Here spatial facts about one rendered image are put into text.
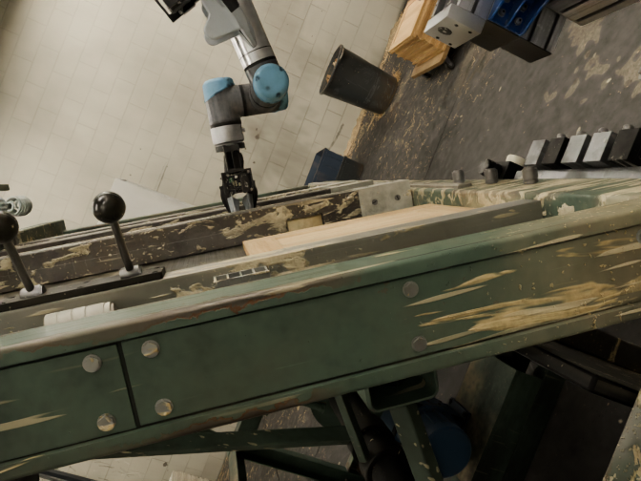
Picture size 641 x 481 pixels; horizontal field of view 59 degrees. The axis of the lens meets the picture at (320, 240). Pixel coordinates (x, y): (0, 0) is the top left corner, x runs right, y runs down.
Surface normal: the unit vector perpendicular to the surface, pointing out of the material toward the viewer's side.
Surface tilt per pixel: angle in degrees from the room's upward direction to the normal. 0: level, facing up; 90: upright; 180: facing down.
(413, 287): 90
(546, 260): 90
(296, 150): 90
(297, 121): 90
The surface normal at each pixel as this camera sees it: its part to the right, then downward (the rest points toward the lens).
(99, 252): 0.20, 0.10
